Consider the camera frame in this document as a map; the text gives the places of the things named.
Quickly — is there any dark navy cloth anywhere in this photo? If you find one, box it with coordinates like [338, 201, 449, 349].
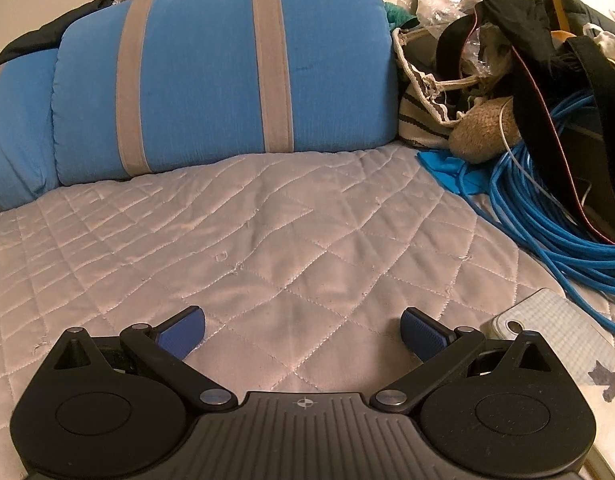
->
[0, 0, 119, 71]

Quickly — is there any bright blue cloth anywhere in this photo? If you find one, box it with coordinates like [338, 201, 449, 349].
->
[418, 149, 488, 197]

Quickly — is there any black padded bag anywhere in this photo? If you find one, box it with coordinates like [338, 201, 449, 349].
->
[545, 0, 615, 41]

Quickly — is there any blue cable coil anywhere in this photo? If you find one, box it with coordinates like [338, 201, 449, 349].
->
[457, 72, 615, 336]

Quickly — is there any teal cloth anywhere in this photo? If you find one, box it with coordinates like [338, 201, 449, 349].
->
[385, 2, 418, 28]

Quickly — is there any white cloth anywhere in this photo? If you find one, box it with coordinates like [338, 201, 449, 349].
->
[582, 10, 615, 73]

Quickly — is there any grey quilted bedspread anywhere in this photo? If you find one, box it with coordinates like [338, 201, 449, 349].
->
[0, 145, 615, 466]

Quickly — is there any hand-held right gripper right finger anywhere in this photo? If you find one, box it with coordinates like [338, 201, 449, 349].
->
[370, 306, 555, 413]

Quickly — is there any clear plastic wrap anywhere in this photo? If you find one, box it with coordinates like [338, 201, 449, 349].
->
[462, 30, 511, 78]
[415, 0, 483, 26]

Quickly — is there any phone in clear case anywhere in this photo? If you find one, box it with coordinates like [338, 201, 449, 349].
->
[480, 287, 615, 403]

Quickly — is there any wide black strap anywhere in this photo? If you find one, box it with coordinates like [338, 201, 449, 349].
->
[562, 37, 615, 153]

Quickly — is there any beige plush toy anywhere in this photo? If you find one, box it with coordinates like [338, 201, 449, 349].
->
[448, 97, 524, 163]

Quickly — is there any blue striped pillow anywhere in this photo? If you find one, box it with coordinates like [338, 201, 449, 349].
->
[0, 0, 401, 211]

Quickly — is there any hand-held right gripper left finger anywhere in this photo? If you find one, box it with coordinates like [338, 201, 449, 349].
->
[52, 305, 238, 408]

